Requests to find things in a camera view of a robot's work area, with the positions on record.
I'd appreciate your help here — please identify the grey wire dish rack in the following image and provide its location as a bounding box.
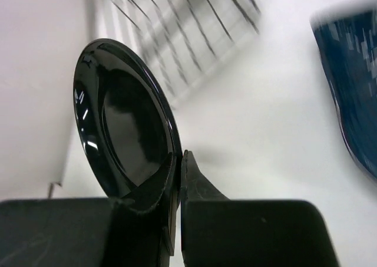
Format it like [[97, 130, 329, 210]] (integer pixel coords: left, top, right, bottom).
[[109, 0, 260, 106]]

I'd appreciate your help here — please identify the dark blue leaf plate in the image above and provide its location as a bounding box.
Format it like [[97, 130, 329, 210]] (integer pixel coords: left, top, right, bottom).
[[310, 0, 376, 177]]

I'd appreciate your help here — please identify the glossy black round plate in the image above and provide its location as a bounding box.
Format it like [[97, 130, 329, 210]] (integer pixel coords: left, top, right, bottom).
[[72, 38, 181, 250]]

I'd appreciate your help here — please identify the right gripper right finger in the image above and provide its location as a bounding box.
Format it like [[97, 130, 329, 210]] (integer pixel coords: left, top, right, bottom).
[[181, 151, 339, 266]]

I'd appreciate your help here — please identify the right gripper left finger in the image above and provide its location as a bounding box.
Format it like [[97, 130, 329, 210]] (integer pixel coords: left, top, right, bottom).
[[1, 154, 174, 266]]

